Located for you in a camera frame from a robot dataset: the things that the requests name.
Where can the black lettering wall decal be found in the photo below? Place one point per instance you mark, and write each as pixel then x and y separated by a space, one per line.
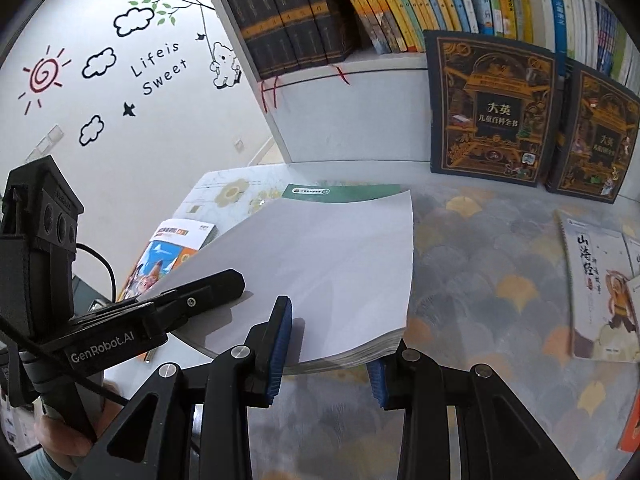
pixel 160 67

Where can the dark ornate encyclopedia book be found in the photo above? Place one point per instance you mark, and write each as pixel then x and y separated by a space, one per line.
pixel 495 110
pixel 595 140

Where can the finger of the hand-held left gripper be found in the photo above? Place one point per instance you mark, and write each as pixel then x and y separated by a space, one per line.
pixel 210 290

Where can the white book orange running figure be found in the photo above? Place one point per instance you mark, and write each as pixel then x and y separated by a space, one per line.
pixel 595 285

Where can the red sun wall decal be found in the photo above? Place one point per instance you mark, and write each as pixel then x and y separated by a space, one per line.
pixel 44 74

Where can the row of white blue books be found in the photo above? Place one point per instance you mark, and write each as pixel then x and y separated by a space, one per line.
pixel 550 5

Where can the row of yellow spine books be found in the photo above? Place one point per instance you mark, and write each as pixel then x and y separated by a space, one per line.
pixel 400 5

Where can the orange blue workbook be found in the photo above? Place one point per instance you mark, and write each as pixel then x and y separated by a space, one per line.
pixel 160 260

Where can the black cloud wall decal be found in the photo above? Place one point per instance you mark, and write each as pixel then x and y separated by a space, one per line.
pixel 132 21
pixel 98 62
pixel 90 131

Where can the person's left hand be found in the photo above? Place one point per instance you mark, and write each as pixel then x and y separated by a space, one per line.
pixel 60 440

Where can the tree swing wall decal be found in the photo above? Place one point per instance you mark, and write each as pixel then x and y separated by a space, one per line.
pixel 200 25

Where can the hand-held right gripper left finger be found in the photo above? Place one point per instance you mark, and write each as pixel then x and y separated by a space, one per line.
pixel 280 350

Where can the white bookshelf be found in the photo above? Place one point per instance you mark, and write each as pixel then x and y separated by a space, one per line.
pixel 350 125

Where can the grey wall switch plate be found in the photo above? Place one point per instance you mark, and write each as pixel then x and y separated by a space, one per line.
pixel 45 145

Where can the grey white back cover book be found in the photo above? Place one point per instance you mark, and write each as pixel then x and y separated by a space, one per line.
pixel 320 270

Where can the dark hardcover volume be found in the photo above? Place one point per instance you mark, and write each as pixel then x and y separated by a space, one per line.
pixel 295 15
pixel 260 25
pixel 330 10

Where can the black bird wall decal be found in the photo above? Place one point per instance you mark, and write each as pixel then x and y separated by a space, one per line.
pixel 130 108

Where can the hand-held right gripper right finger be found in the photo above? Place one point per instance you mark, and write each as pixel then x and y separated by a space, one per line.
pixel 377 382

